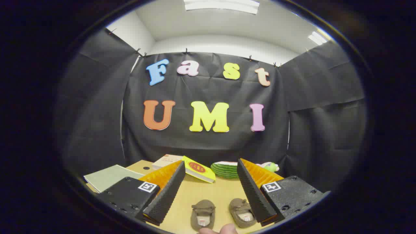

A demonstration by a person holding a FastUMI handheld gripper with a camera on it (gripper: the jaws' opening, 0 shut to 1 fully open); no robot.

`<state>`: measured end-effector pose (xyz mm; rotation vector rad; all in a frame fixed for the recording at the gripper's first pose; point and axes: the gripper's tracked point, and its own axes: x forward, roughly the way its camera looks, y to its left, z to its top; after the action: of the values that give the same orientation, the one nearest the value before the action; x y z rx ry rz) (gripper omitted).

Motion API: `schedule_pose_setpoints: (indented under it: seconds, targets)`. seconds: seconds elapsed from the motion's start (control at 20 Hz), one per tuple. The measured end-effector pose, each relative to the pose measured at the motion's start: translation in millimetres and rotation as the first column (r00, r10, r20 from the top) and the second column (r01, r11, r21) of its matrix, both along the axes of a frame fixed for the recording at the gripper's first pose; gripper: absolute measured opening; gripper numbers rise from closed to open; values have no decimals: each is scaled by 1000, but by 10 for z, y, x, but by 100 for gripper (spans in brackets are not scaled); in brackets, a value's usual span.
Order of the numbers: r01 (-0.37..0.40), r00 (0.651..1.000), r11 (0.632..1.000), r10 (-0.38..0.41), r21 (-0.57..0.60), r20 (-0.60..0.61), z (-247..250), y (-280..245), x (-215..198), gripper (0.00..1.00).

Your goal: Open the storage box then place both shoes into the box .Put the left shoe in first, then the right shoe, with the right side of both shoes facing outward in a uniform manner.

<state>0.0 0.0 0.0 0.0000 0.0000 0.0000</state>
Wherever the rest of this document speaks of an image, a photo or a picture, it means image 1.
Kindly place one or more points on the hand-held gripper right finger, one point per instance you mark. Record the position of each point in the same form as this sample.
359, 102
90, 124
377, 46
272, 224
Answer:
253, 195

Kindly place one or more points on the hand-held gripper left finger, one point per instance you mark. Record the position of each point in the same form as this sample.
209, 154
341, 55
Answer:
165, 198

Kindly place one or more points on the brown shoe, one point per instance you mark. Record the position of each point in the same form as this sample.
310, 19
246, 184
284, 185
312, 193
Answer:
202, 208
239, 208

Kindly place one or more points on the pale green fabric storage box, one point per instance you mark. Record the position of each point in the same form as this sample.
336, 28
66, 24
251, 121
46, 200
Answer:
109, 177

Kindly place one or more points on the pink and green plush toy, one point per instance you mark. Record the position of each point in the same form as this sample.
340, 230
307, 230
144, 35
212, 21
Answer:
270, 166

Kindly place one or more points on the watermelon slice plush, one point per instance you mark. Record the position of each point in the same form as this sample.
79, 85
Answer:
226, 170

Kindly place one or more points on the beige book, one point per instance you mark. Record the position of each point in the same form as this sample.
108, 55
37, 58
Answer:
167, 161

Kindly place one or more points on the yellow book with red circle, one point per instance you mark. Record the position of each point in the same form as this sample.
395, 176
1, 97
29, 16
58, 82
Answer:
198, 169

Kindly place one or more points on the small ceiling light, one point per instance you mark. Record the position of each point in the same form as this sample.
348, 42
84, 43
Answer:
317, 38

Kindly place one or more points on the long ceiling light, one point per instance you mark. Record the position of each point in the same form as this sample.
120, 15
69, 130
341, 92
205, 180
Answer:
221, 6

